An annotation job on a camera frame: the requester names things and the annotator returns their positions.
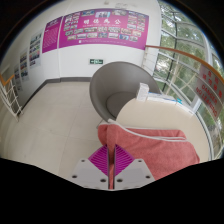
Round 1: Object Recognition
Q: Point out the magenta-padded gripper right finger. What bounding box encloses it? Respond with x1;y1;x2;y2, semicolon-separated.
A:
113;143;156;191

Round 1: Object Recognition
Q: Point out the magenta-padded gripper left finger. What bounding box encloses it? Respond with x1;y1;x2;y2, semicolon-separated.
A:
70;144;110;190

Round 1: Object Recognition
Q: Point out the pink towel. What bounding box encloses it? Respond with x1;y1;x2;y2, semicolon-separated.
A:
96;119;201;191

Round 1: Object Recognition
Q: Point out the small upright white box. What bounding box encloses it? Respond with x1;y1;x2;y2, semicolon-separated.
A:
135;82;150;102

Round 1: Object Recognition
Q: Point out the long flat white box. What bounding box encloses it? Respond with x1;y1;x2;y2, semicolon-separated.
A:
146;92;169;102
165;94;179;104

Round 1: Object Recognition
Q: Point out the grey tub chair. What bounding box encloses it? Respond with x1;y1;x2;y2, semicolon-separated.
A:
89;61;163;123

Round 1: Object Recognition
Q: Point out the blue and white flat box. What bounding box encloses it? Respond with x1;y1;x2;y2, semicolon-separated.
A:
173;98;196;116

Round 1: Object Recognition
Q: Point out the green exit sign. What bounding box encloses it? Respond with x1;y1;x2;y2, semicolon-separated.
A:
89;58;105;66

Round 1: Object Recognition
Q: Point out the white netted stair railing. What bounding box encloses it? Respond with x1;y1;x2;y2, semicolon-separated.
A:
0;73;24;121

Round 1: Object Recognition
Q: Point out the red-lettered warning sign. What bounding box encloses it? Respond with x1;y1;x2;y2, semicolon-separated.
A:
194;63;224;123

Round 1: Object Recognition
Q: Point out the large magenta photo poster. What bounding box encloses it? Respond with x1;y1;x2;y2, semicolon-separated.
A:
58;8;150;51

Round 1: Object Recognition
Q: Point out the narrow magenta text poster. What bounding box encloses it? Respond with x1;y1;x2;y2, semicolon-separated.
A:
41;16;64;54

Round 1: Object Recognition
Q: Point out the white photo wall poster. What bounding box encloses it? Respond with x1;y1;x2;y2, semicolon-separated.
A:
13;64;22;92
29;31;44;70
19;49;31;82

